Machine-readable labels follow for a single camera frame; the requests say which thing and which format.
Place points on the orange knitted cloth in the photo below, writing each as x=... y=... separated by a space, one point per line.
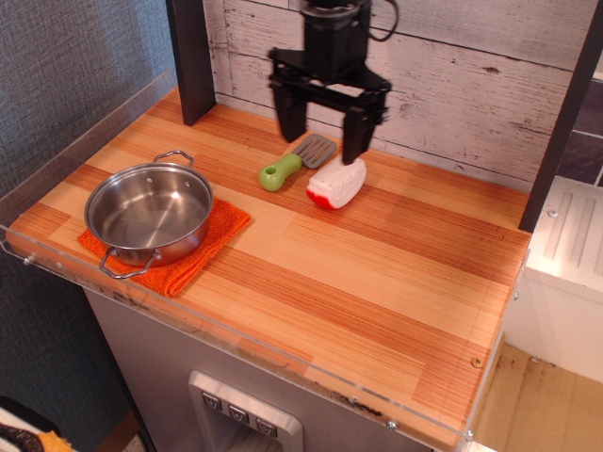
x=226 y=221

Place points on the white toy sink unit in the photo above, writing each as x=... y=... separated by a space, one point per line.
x=556 y=310

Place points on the dark right vertical post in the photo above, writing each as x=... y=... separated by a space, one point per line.
x=573 y=99

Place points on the white red toy block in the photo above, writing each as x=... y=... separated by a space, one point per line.
x=336 y=184

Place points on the stainless steel pot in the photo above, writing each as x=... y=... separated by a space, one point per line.
x=150 y=215

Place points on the brown yellow object corner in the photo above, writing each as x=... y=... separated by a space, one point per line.
x=25 y=440

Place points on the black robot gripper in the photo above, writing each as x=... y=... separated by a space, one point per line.
x=331 y=70

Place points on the dark vertical post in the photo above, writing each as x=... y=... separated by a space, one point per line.
x=191 y=52
x=573 y=99

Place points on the dark left vertical post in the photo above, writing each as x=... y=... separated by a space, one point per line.
x=191 y=52

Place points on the grey spatula green handle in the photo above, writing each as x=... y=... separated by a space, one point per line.
x=311 y=152

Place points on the clear acrylic table guard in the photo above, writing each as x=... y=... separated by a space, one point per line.
x=393 y=303

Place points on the grey toy fridge cabinet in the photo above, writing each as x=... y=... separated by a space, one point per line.
x=156 y=361

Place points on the silver dispenser button panel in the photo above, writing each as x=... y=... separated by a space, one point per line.
x=240 y=414

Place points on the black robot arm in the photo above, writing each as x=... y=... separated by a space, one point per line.
x=330 y=70

